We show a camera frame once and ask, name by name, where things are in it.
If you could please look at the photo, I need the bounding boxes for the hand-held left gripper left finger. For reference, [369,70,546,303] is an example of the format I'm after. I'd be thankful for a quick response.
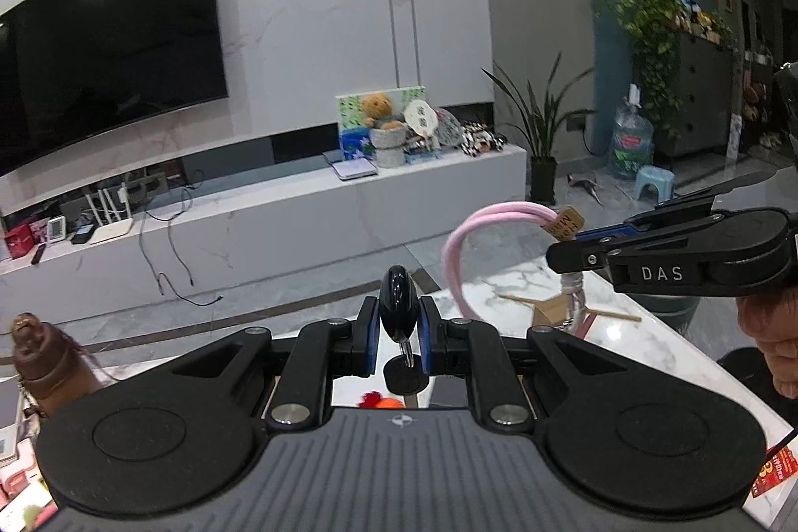
[171,295,381,427]

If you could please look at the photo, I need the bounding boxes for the large leafy green plant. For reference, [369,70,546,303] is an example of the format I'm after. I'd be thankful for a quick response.
[614,0,737,153]

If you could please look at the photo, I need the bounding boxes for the teddy bear with baskets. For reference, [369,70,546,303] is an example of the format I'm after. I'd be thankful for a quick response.
[335,86,428,162]

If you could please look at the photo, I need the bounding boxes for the brown water bottle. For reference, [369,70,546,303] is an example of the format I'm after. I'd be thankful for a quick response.
[9,313,119,421]

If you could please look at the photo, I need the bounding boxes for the potted long-leaf plant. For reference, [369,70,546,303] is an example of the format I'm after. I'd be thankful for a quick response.
[480,52,596,205]

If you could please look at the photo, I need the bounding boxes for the crochet orange with red flower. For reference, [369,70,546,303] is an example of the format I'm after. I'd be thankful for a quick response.
[358,391,406,411]

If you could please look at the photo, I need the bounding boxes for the white router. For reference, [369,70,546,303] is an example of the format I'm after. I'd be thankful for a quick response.
[84,183,135,246]

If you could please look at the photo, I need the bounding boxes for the grey dresser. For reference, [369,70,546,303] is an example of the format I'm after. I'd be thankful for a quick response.
[654,33,737,159]

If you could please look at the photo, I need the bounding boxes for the white marble tv cabinet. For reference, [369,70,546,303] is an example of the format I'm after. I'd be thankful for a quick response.
[0,136,528,321]

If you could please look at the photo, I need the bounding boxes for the brown teddy bear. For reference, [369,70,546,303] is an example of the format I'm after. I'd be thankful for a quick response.
[363,94,403,131]

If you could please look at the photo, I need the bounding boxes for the black white cow plush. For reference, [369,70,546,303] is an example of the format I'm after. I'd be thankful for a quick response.
[460,121,507,156]

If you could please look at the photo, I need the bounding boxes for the row of plush toys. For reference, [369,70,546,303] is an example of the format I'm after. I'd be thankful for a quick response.
[676,0,737,47]

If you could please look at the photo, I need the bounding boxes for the large water jug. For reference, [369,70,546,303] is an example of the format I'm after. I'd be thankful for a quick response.
[607,83,655,180]

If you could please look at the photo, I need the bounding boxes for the black cables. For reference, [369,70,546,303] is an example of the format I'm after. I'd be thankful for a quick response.
[137,171,225,305]

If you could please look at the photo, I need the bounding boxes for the grey stacked planter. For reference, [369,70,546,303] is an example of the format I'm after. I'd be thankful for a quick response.
[369,124,409,170]

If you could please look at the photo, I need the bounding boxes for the pink rope lanyard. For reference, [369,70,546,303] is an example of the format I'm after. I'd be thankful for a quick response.
[441,201,590,334]

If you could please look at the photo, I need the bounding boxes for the red box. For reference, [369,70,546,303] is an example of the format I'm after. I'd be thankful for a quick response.
[5,225,35,259]

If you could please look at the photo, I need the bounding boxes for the person's right hand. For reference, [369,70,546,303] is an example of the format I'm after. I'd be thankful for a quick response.
[736,292,798,414]

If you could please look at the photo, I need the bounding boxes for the black television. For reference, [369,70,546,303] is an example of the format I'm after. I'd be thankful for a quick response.
[0,0,228,177]

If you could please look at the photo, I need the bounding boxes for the blue plastic stool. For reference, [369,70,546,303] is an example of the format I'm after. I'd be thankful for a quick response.
[636,166,675,199]

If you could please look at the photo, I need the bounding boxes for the hair dryer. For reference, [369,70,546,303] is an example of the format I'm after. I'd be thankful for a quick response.
[567,174,602,205]

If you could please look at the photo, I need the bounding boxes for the white marble desktop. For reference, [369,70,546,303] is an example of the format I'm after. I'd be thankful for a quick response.
[430,251,790,427]

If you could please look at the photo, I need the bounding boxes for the round white paper fan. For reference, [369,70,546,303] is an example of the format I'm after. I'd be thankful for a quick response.
[402,99,440,143]

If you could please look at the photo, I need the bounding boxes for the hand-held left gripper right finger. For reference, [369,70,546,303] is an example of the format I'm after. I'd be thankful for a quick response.
[419,295,624,427]

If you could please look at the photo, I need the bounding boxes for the cardboard cube box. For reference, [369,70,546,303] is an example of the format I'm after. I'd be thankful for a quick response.
[529,292,581,330]

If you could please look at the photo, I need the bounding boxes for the red printed leaflet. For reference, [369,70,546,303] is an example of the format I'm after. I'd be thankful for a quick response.
[751,432,798,502]

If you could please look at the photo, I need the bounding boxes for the thin wooden stick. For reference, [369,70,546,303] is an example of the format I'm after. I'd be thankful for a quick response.
[499,292,643,321]

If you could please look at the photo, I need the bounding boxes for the patterned round fan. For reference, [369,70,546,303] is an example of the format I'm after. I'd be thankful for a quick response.
[433,108,465,147]

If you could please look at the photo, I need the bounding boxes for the black car key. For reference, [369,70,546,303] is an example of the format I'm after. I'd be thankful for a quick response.
[377,265,428,399]

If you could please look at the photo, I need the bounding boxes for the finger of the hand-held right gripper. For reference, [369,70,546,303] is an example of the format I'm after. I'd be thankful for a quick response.
[653,171,783,214]
[545,208,730,274]

